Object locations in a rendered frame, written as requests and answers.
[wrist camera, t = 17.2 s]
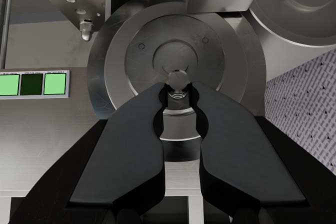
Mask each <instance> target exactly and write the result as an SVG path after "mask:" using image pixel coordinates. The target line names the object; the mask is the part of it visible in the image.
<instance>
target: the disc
mask: <svg viewBox="0 0 336 224"><path fill-rule="evenodd" d="M166 2H186V0H130V1H128V2H126V3H125V4H124V5H122V6H121V7H120V8H118V9H117V10H116V11H115V12H114V13H113V14H112V15H111V16H110V17H109V18H108V19H107V20H106V22H105V23H104V24H103V26H102V27H101V29H100V30H99V32H98V33H97V35H96V37H95V39H94V42H93V44H92V47H91V50H90V53H89V57H88V62H87V74H86V77H87V88H88V93H89V98H90V101H91V104H92V106H93V109H94V111H95V113H96V115H97V117H98V119H99V120H106V119H107V118H108V117H109V116H110V115H111V114H112V113H113V112H115V111H116V109H115V107H114V106H113V104H112V102H111V100H110V98H109V95H108V92H107V88H106V84H105V75H104V68H105V60H106V55H107V51H108V48H109V46H110V43H111V41H112V39H113V37H114V36H115V34H116V33H117V31H118V30H119V29H120V27H121V26H122V25H123V24H124V23H125V22H126V21H127V20H128V19H129V18H131V17H132V16H133V15H135V14H136V13H138V12H140V11H141V10H143V9H145V8H148V7H150V6H153V5H156V4H160V3H166ZM215 13H217V14H218V15H219V16H221V17H222V18H223V19H225V20H226V21H227V22H228V23H229V24H230V26H231V27H232V28H233V29H234V30H235V32H236V33H237V35H238V37H239V38H240V40H241V42H242V45H243V47H244V50H245V54H246V58H247V66H248V75H247V83H246V88H245V92H244V94H243V97H242V99H241V101H240V104H241V105H242V106H244V107H245V108H246V109H248V110H249V111H250V112H251V113H252V114H254V115H255V116H256V115H257V113H258V111H259V109H260V106H261V104H262V101H263V98H264V94H265V89H266V81H267V68H266V60H265V55H264V51H263V48H262V45H261V43H260V40H259V38H258V36H257V34H256V32H255V31H254V29H253V28H252V26H251V25H250V23H249V22H248V21H247V20H246V18H245V17H244V16H243V15H242V14H241V13H240V12H239V11H226V12H215ZM202 140H203V139H202V137H201V136H200V137H197V138H193V139H189V140H179V141H172V140H163V139H161V141H162V143H163V150H164V161H165V162H189V161H195V160H199V159H200V151H201V142H202Z"/></svg>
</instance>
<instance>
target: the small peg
mask: <svg viewBox="0 0 336 224"><path fill-rule="evenodd" d="M190 82H191V81H190V77H189V75H188V74H187V73H186V72H185V71H183V70H180V69H176V70H173V71H171V72H170V73H169V74H168V76H167V78H166V84H167V90H168V94H169V95H170V96H171V97H172V98H174V99H182V98H184V97H185V96H186V94H187V92H188V89H189V86H190Z"/></svg>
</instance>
